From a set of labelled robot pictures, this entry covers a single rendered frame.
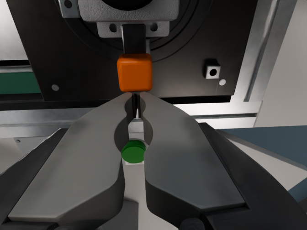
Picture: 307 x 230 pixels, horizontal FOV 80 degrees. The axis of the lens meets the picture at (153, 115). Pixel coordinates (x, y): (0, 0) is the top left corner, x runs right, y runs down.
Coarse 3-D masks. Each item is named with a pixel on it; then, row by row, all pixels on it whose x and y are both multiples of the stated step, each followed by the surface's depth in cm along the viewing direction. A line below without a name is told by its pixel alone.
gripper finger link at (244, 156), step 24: (216, 144) 7; (240, 168) 6; (264, 168) 6; (240, 192) 5; (264, 192) 5; (288, 192) 5; (216, 216) 5; (240, 216) 5; (264, 216) 5; (288, 216) 5
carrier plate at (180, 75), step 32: (32, 0) 17; (224, 0) 18; (256, 0) 18; (32, 32) 18; (64, 32) 19; (224, 32) 20; (32, 64) 20; (64, 64) 20; (96, 64) 21; (160, 64) 21; (192, 64) 21; (224, 64) 21; (64, 96) 22; (96, 96) 23; (160, 96) 23; (192, 96) 23
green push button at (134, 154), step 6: (126, 144) 28; (132, 144) 27; (138, 144) 28; (126, 150) 28; (132, 150) 28; (138, 150) 28; (144, 150) 28; (126, 156) 28; (132, 156) 28; (138, 156) 28; (132, 162) 29; (138, 162) 29
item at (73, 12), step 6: (60, 0) 14; (66, 0) 14; (72, 0) 14; (60, 6) 14; (66, 6) 14; (72, 6) 15; (78, 6) 15; (66, 12) 15; (72, 12) 15; (78, 12) 15
